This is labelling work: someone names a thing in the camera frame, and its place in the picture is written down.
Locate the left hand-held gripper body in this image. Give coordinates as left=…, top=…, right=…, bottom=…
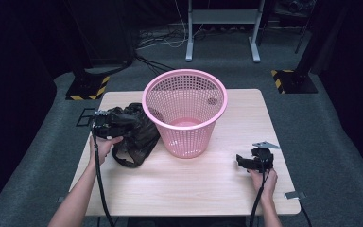
left=91, top=107, right=128, bottom=141

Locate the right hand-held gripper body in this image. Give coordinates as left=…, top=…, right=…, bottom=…
left=251, top=140, right=282, bottom=174

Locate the black plastic bag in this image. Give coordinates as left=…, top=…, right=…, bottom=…
left=105, top=102, right=164, bottom=169

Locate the pink plastic mesh basket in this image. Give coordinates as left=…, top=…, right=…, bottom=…
left=141, top=68, right=229, bottom=160

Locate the person's left hand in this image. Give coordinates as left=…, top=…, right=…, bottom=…
left=88, top=134, right=125, bottom=168

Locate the person's right hand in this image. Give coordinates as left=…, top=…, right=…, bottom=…
left=247, top=166, right=279, bottom=203

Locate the black striped-edge stand base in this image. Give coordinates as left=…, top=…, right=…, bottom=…
left=270, top=68, right=319, bottom=96
left=64, top=69, right=112, bottom=101

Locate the white metal stand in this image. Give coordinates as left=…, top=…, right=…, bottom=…
left=184, top=0, right=262, bottom=63

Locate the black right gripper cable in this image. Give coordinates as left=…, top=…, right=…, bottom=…
left=249, top=168, right=270, bottom=227

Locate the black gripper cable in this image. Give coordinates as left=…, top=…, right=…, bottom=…
left=249, top=168, right=270, bottom=227
left=92, top=133, right=115, bottom=227

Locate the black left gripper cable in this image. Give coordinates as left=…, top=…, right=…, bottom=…
left=92, top=133, right=115, bottom=227

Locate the tangle of floor cables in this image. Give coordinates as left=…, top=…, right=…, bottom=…
left=134, top=22, right=209, bottom=76

